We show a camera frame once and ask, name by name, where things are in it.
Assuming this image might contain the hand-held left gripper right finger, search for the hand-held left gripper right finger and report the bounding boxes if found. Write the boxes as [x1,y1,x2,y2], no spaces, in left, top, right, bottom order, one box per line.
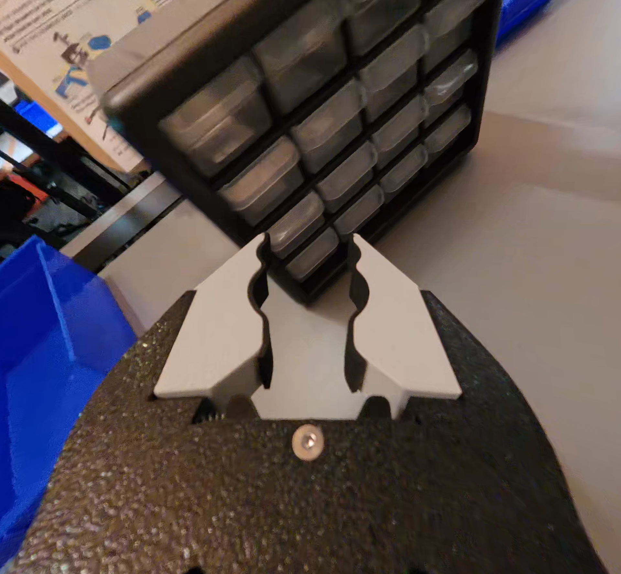
[343,233,462,420]

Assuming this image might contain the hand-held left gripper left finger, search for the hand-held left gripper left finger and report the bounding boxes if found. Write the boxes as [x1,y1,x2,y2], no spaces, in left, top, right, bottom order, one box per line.
[154,233,273,415]

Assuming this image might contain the black small-parts drawer cabinet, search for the black small-parts drawer cabinet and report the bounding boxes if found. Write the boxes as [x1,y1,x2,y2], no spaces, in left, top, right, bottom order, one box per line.
[87,0,510,305]

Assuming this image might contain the black metal shelf rack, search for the black metal shelf rack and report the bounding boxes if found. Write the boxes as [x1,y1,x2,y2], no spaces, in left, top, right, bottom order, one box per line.
[0,99,151,255]

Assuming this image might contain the set of clear plastic drawers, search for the set of clear plastic drawers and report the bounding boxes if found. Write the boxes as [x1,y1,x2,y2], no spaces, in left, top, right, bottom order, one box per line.
[160,0,491,284]

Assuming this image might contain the brown cardboard backing board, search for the brown cardboard backing board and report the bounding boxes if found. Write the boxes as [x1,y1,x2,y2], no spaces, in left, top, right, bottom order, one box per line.
[0,48,152,173]

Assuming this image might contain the printed instruction sheet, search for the printed instruction sheet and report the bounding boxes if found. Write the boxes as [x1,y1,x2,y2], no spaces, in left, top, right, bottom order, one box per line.
[0,0,231,172]

